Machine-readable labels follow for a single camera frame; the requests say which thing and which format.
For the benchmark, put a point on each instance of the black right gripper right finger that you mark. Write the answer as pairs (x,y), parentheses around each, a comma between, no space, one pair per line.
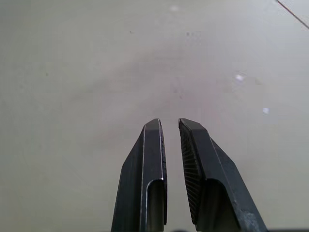
(217,178)

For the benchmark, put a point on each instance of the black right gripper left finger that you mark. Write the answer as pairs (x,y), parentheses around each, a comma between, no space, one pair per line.
(137,183)

